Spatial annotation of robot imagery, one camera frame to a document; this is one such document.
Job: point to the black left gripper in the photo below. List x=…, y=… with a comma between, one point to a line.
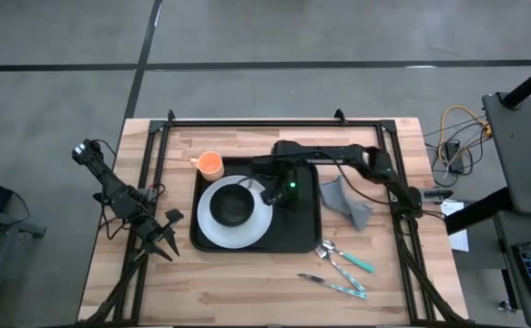
x=149, y=228

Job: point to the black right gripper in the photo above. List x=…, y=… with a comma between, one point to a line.
x=290, y=175

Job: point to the black bowl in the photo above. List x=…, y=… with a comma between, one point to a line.
x=231, y=205

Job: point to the white round plate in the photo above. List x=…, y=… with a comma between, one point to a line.
x=228, y=237

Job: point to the grey cloth napkin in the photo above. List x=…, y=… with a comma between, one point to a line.
x=342, y=200

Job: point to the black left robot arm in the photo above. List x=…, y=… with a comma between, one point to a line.
x=105, y=177

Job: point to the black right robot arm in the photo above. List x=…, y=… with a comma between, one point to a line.
x=333, y=154

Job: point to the black serving tray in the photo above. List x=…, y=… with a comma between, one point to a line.
x=297, y=228

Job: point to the orange mug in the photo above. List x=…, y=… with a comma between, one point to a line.
x=210, y=165

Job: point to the metal spoon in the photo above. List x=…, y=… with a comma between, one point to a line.
x=344, y=273

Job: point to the grey metal stand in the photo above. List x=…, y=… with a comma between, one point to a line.
x=14, y=225

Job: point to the black power adapter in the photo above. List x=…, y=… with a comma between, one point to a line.
x=454, y=152

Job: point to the white paper sheet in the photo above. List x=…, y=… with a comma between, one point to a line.
x=458, y=237

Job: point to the black cart leg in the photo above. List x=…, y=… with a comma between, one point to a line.
x=479, y=212

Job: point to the dark grey cart table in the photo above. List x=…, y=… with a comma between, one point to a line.
x=524, y=146

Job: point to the small caster wheel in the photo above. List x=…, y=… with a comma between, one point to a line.
x=504, y=305

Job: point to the black slanted pole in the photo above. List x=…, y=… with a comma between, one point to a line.
x=529, y=84

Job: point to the black aluminium table frame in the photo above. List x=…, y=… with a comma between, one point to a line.
x=269, y=123

